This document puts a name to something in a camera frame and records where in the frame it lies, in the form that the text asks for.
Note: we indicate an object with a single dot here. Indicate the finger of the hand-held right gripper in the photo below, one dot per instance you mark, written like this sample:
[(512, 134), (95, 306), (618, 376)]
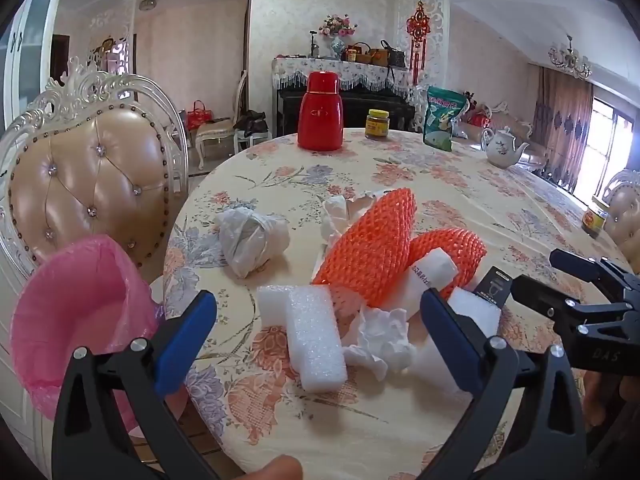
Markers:
[(540, 295), (575, 262)]

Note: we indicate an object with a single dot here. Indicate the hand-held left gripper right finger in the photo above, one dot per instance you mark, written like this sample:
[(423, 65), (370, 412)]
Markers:
[(447, 342)]

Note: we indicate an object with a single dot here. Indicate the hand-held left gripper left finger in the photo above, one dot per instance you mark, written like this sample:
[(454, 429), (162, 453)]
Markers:
[(186, 345)]

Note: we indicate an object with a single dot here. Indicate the small black box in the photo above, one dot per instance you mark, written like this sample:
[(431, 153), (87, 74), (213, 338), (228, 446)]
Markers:
[(492, 287)]

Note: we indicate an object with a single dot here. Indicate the white carton with orange stripe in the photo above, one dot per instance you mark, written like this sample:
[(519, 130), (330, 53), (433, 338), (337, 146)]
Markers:
[(432, 270)]

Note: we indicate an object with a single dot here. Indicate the small orange foam net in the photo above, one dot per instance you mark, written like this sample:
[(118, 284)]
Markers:
[(465, 255)]

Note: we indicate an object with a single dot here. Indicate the large orange foam net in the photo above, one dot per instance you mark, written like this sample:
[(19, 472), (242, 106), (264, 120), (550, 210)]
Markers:
[(370, 255)]

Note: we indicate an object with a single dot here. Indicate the pink lined waste bin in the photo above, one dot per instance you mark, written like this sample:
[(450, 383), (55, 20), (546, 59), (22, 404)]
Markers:
[(75, 300)]

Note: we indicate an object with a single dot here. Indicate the white foam block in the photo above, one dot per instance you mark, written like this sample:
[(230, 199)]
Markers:
[(315, 340)]

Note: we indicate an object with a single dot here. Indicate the person's right hand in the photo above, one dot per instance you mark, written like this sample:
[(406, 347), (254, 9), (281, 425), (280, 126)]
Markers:
[(602, 400)]

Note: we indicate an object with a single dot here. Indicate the person's left hand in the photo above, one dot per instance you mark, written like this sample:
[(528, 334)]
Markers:
[(272, 469)]

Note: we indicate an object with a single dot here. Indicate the red label glass jar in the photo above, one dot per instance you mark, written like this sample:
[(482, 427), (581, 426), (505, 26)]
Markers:
[(595, 219)]

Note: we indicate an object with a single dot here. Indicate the crumpled white tissue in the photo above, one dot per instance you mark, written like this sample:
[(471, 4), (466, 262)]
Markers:
[(336, 210), (382, 337)]

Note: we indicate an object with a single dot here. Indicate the ornate tan leather chair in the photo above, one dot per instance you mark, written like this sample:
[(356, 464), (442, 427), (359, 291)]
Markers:
[(625, 200), (85, 170)]

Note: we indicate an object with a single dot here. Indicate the crumpled white plastic bag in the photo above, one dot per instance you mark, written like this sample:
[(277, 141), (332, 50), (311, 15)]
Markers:
[(250, 240)]

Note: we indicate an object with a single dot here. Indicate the white floral teapot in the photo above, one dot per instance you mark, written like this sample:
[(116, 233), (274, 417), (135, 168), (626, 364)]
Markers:
[(502, 147)]

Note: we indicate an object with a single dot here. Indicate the brown patterned curtain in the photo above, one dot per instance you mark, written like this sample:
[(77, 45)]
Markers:
[(562, 125)]

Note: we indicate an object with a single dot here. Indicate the ornate cream sofa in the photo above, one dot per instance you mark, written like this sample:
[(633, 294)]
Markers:
[(510, 122)]

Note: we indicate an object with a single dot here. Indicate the floral tablecloth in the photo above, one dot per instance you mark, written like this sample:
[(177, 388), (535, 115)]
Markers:
[(350, 175)]

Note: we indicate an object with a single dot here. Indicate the green snack bag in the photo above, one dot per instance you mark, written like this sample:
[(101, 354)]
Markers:
[(442, 120)]

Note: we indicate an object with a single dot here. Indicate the crystal chandelier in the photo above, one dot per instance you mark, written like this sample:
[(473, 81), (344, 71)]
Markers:
[(570, 57)]

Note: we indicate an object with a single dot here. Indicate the white cushioned side chair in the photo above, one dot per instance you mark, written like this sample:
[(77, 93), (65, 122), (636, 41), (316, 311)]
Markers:
[(215, 132)]

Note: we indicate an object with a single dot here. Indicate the yellow lid glass jar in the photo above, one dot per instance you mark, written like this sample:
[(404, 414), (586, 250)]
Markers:
[(377, 126)]

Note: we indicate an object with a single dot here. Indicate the red gift bag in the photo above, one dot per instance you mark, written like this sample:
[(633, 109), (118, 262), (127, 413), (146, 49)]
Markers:
[(197, 117)]

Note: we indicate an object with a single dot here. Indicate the dark bag on stool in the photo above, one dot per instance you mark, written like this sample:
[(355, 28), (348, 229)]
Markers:
[(252, 122)]

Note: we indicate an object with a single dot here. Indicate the dark upright piano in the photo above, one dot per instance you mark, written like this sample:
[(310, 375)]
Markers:
[(350, 110)]

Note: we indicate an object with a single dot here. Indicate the red thermos flask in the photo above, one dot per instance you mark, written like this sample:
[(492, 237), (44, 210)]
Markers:
[(320, 115)]

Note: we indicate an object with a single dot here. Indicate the dark handbag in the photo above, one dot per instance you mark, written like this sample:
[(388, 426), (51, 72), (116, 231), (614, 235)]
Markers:
[(395, 57)]

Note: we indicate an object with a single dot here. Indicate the floral lace piano cover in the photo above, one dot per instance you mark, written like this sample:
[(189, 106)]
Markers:
[(350, 72)]

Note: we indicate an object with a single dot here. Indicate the woven basket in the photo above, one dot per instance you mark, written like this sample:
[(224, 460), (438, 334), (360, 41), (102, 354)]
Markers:
[(371, 56)]

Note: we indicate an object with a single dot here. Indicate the white lattice partition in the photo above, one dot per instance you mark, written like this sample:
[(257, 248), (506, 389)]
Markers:
[(112, 45)]

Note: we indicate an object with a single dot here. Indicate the pink flowers in vase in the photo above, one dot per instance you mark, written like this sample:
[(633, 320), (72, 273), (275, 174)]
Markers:
[(337, 32)]

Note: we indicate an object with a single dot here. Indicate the white cabinet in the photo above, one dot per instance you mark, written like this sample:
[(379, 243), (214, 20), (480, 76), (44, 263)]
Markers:
[(27, 50)]

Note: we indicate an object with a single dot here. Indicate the red knot wall ornament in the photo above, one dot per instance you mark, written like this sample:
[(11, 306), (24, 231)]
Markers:
[(417, 27)]

